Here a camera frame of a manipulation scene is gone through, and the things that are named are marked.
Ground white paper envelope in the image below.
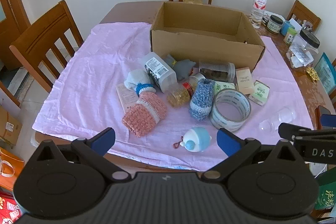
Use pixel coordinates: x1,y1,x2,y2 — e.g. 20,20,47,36
289,18,303,30

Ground green soap packet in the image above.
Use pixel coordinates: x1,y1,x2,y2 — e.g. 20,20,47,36
213,81,238,96
248,80,271,106

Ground long pink box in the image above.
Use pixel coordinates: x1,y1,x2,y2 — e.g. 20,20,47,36
116,82,139,114

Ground clear jar of brown cookies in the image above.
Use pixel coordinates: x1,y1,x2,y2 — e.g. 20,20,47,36
198,61,236,82

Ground black lid glass jar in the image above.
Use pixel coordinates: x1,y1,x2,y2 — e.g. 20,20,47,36
266,15,284,34

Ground orange bag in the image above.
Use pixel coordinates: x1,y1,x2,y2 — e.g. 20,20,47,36
0,147,25,190

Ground blue white round toy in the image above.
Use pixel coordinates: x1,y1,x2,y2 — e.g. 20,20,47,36
173,127,212,153

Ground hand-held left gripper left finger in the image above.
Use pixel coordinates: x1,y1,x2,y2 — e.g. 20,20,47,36
25,127,130,184

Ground teal packet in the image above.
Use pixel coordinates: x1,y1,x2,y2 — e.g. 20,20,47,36
314,52,336,94

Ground pink knit cloth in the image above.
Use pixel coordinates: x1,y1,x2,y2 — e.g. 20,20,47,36
122,91,168,138

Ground blue cup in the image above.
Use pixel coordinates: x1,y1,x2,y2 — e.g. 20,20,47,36
280,20,296,36

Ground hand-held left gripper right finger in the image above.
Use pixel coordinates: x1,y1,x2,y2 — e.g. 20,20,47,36
202,127,307,183

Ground green paper bag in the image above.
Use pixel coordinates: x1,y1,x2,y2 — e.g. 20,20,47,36
314,166,336,211

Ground white plastic bottle barcode label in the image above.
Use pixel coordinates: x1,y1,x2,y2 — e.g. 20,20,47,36
143,53,177,93

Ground small pink box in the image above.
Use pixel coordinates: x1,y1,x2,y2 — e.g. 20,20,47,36
235,67,255,95

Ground clear tape roll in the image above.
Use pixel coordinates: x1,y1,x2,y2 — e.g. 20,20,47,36
209,88,252,132

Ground gold snowflake ornament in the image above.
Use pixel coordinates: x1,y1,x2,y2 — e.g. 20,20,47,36
306,67,319,81

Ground grey toy dog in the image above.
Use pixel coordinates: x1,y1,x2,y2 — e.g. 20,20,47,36
164,54,197,81

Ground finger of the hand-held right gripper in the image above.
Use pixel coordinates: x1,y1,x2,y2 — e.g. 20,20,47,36
321,114,336,130
278,122,313,141

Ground clear water bottle red label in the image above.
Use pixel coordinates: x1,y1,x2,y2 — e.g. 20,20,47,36
249,0,268,29

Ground clear plastic cup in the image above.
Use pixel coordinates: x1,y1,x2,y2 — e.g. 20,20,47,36
259,107,297,132

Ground capsule bottle silver cap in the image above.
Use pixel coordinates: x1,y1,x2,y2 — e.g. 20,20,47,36
167,73,206,108

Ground blue knit sock roll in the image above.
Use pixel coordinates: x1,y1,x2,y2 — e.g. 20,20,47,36
189,79,216,121

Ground large clear jar black lid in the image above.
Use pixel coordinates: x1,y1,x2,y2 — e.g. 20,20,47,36
287,29,321,69

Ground cardboard box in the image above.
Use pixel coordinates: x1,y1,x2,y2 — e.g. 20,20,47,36
150,1,266,73

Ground red snack packets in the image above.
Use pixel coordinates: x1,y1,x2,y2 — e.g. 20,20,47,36
0,189,23,224

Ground green lid jar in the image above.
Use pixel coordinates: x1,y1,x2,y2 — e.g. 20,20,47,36
283,27,298,44

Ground cardboard carton with label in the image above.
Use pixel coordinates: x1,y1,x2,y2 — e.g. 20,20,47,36
0,105,23,146

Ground white sock bundle blue band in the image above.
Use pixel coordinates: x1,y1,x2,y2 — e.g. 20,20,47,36
124,69,156,96

